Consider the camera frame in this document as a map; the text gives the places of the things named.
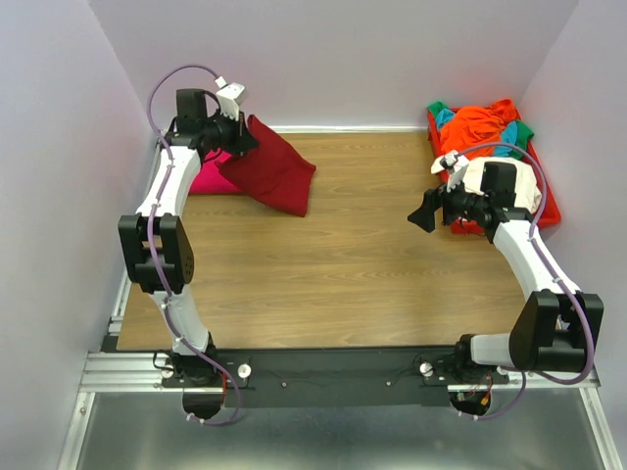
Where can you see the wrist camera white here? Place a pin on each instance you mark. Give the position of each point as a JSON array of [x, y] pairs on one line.
[[230, 97], [455, 165]]

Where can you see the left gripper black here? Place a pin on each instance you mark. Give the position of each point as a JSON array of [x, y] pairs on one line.
[[242, 140]]

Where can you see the white t shirt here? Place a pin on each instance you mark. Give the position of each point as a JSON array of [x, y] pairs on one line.
[[527, 194]]

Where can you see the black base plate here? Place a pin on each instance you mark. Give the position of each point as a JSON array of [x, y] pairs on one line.
[[328, 377]]

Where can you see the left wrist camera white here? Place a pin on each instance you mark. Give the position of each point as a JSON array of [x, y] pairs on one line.
[[230, 97]]

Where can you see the green t shirt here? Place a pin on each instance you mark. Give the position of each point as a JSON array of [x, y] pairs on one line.
[[524, 128]]

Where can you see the folded pink t shirt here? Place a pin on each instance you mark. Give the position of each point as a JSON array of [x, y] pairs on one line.
[[209, 181]]

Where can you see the orange t shirt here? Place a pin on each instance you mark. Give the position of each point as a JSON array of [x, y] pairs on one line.
[[470, 132]]

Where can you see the teal t shirt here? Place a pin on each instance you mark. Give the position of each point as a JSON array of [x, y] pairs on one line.
[[509, 139]]

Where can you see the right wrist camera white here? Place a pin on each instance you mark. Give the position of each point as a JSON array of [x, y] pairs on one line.
[[455, 165]]

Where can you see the dark red t shirt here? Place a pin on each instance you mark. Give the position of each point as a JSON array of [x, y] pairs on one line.
[[273, 174]]

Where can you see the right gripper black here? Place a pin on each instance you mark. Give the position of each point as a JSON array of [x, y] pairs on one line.
[[433, 199]]

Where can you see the aluminium rail frame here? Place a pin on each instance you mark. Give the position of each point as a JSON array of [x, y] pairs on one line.
[[353, 273]]

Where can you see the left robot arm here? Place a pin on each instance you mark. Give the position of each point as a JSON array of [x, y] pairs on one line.
[[157, 252]]

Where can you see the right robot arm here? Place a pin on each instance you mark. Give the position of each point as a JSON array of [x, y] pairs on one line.
[[555, 334]]

